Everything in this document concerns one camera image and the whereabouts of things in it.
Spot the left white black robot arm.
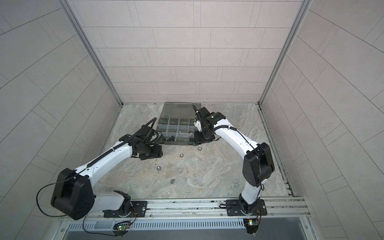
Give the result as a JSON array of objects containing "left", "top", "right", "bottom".
[{"left": 51, "top": 130, "right": 163, "bottom": 220}]

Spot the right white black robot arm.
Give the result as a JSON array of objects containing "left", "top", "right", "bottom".
[{"left": 194, "top": 107, "right": 275, "bottom": 215}]

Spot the grey plastic organizer box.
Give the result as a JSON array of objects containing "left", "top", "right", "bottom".
[{"left": 157, "top": 102, "right": 201, "bottom": 146}]

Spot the left controller board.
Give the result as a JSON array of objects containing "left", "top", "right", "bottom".
[{"left": 113, "top": 221, "right": 132, "bottom": 238}]

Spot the controller board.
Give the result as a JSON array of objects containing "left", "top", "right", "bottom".
[
  {"left": 243, "top": 219, "right": 261, "bottom": 234},
  {"left": 113, "top": 221, "right": 132, "bottom": 238}
]

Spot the right controller board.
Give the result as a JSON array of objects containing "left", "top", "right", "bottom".
[{"left": 243, "top": 219, "right": 261, "bottom": 234}]

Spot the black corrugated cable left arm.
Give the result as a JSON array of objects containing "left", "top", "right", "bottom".
[{"left": 85, "top": 117, "right": 158, "bottom": 169}]

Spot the aluminium mounting rail frame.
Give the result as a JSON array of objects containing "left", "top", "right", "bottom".
[{"left": 59, "top": 197, "right": 310, "bottom": 234}]

